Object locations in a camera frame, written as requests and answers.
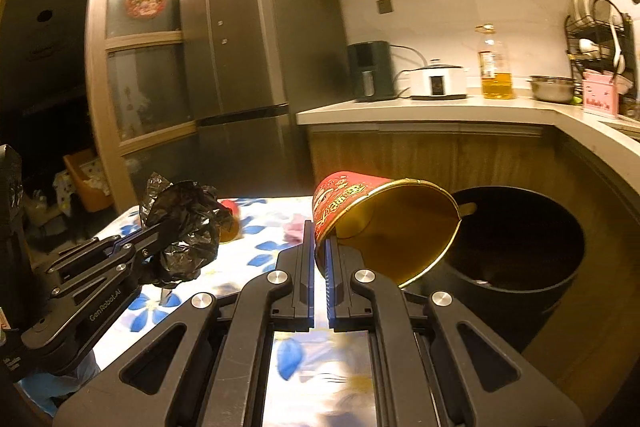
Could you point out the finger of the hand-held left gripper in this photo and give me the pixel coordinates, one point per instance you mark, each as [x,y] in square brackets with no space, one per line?
[130,239]
[135,264]

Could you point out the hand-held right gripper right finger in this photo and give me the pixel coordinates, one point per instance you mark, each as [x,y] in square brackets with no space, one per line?
[345,292]

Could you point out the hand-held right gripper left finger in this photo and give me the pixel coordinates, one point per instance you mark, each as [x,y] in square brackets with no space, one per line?
[300,287]

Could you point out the lilac plastic bag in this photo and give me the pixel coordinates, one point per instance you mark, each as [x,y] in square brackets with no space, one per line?
[295,229]

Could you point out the small black plastic bag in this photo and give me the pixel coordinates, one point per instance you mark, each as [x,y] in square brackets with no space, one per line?
[190,227]

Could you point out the red paper cup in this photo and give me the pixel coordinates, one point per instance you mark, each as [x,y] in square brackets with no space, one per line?
[350,202]

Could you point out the black trash bin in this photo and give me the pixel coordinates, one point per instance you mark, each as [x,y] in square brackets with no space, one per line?
[525,257]

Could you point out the person's left hand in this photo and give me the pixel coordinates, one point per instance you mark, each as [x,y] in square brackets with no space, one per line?
[55,382]

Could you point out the blue floral tablecloth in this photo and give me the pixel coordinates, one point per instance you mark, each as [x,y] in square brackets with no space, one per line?
[260,227]

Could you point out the orange chair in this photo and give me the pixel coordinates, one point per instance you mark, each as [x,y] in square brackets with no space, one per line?
[75,177]

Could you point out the dotted tablecloth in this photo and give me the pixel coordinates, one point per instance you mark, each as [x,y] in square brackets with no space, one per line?
[62,189]

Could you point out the amber bottle red cap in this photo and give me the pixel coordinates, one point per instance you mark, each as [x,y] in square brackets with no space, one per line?
[231,229]

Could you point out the wooden glass sliding door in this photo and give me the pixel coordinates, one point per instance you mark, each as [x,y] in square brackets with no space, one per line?
[97,107]

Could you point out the wooden base cabinet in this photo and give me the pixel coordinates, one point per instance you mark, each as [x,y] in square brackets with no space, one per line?
[400,157]

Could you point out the grey refrigerator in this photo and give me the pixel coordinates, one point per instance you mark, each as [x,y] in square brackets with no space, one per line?
[250,57]

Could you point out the black air fryer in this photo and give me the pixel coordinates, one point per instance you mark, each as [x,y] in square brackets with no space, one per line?
[370,67]

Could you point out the white rice cooker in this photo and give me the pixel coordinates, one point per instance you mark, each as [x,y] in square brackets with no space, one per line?
[437,82]

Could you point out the cooking oil bottle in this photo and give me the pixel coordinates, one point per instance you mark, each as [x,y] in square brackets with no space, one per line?
[495,82]

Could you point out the steel mixing bowl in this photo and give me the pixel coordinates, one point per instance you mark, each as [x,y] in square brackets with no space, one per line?
[550,89]

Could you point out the pink box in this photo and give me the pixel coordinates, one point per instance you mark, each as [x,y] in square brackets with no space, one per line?
[600,97]

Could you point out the white ladle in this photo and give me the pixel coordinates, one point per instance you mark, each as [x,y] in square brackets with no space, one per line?
[620,57]

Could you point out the white plate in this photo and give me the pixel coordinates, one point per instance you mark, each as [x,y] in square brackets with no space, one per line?
[607,7]
[581,4]

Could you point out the dark wall socket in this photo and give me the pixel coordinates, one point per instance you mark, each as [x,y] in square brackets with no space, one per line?
[385,5]

